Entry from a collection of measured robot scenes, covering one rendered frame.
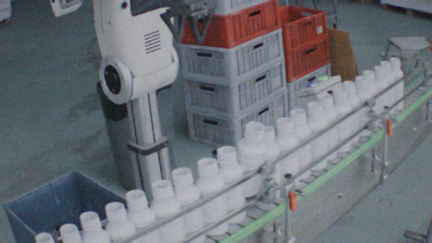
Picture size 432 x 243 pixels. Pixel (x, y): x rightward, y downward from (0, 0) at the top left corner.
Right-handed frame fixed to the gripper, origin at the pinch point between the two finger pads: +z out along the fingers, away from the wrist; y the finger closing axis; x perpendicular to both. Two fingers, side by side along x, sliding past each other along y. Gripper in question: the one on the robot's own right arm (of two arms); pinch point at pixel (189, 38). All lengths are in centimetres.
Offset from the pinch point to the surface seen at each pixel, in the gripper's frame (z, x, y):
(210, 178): 22.7, -13.8, 15.8
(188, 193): 23.7, -19.5, 15.2
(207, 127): 121, 175, -173
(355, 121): 30, 39, 19
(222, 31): 56, 176, -154
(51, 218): 52, -22, -47
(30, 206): 45, -29, -47
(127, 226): 23.7, -35.8, 15.3
